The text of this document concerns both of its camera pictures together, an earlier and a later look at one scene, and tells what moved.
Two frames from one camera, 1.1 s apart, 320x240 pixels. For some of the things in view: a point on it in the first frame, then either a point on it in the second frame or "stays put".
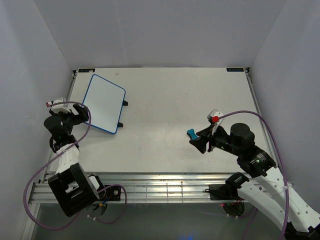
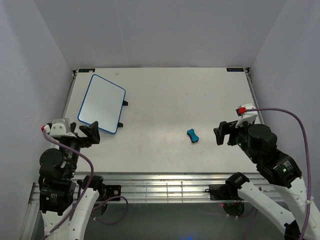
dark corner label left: x=86 y=70 stays put
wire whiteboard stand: x=124 y=103 stays put
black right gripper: x=205 y=136 -> x=225 y=127
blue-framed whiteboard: x=104 y=100 stays put
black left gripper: x=82 y=117 -> x=92 y=130
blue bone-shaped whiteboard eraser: x=192 y=134 stays put
